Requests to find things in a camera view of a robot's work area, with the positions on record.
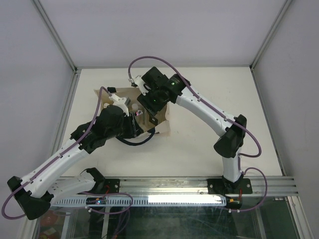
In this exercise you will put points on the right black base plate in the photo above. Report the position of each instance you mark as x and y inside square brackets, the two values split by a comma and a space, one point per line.
[222, 186]

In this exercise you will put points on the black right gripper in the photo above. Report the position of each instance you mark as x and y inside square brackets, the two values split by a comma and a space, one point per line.
[153, 109]

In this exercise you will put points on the right aluminium frame post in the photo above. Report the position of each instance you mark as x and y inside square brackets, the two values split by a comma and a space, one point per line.
[271, 33]

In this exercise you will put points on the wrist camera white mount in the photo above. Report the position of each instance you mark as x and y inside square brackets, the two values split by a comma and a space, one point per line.
[121, 102]
[137, 82]

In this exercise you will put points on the aluminium frame rail back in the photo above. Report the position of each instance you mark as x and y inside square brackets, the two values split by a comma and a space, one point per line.
[162, 65]

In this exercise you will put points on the aluminium mounting rail front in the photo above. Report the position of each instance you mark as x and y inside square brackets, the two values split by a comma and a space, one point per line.
[274, 186]

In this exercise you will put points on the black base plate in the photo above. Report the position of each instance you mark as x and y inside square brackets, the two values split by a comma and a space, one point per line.
[102, 186]
[222, 186]

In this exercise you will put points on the cream canvas tote bag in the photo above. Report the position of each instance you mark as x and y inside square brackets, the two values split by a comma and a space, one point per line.
[132, 94]

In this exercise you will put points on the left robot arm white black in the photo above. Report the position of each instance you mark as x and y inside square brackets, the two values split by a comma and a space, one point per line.
[38, 190]

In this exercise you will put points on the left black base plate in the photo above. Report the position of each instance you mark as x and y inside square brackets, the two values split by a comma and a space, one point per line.
[102, 186]

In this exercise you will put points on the left aluminium frame post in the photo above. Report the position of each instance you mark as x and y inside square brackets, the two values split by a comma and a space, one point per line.
[54, 34]

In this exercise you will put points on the aluminium frame post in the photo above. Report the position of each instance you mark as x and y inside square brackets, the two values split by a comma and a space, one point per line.
[54, 34]
[271, 33]

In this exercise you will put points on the grey slotted cable duct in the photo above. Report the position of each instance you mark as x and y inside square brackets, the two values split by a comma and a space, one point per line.
[147, 201]

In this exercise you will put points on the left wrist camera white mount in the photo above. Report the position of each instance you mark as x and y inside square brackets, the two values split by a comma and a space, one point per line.
[121, 102]

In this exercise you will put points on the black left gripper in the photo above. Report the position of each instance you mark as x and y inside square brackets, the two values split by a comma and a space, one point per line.
[134, 129]

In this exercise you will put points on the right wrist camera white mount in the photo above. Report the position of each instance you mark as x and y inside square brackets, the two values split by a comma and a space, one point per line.
[137, 82]

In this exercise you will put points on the round silver bottle white cap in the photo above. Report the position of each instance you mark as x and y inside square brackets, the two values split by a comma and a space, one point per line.
[138, 110]

